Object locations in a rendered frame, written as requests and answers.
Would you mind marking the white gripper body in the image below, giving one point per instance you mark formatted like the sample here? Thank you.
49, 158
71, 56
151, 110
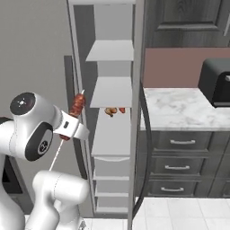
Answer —
81, 130

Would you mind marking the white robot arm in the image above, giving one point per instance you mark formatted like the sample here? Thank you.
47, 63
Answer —
36, 140

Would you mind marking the kebab skewer with brown meat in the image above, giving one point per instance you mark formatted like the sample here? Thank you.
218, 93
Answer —
77, 104

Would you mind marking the grey fridge freezer unit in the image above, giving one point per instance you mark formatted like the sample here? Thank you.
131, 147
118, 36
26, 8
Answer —
112, 134

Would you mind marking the white freezer shelf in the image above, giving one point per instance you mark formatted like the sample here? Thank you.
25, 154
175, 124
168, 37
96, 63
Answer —
110, 50
112, 137
112, 92

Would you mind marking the brown orange food piece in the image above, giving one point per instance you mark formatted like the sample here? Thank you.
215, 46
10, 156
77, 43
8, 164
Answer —
110, 111

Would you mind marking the red orange food piece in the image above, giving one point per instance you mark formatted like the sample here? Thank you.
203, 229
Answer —
122, 110

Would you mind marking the white freezer drawer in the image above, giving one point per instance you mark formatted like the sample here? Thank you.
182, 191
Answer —
111, 167

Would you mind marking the grey open freezer door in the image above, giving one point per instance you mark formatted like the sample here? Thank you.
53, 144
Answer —
33, 45

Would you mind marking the dark grey base cupboard door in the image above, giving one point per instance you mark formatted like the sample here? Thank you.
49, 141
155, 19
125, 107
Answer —
221, 164

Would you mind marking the dark grey drawer front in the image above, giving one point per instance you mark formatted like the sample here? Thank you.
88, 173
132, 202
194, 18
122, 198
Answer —
157, 167
154, 188
161, 140

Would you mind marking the black toaster oven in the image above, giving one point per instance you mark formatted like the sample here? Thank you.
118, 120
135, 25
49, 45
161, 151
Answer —
217, 81

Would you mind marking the dark grey wall cupboard door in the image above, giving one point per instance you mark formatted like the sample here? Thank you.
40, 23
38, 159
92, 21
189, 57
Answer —
187, 21

